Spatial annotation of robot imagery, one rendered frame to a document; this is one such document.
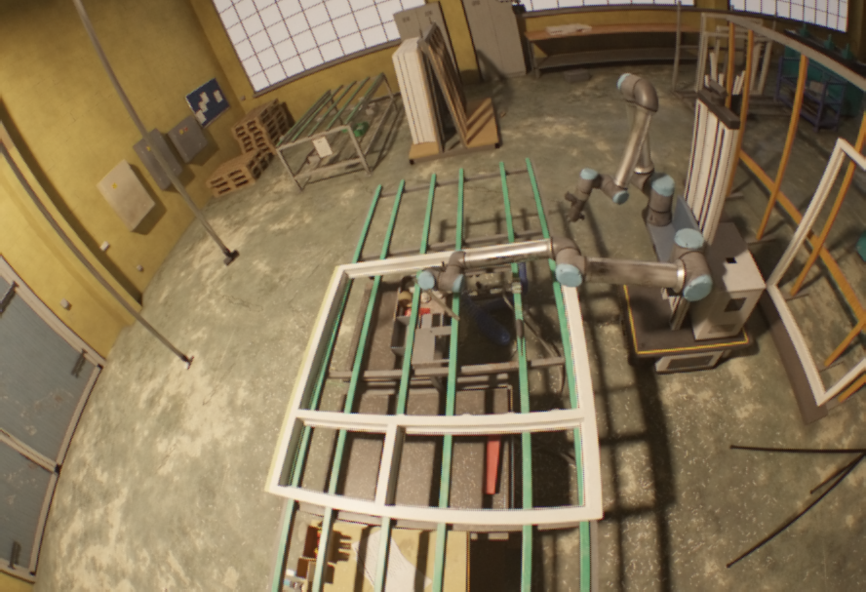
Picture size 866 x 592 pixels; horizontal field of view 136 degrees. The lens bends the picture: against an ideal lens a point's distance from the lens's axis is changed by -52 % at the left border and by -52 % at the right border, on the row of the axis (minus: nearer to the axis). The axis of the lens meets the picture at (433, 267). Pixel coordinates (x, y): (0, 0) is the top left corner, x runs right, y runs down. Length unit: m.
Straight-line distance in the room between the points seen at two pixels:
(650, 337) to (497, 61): 6.62
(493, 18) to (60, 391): 9.95
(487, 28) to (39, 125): 8.32
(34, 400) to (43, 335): 0.97
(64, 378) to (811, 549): 8.18
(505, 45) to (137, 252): 8.15
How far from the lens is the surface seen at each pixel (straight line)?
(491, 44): 7.94
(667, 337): 2.54
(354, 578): 1.96
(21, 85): 7.34
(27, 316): 6.37
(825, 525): 3.14
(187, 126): 8.56
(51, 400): 6.50
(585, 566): 1.54
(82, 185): 7.09
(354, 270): 2.40
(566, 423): 1.60
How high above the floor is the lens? 2.39
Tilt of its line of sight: 43 degrees down
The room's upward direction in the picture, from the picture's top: 21 degrees counter-clockwise
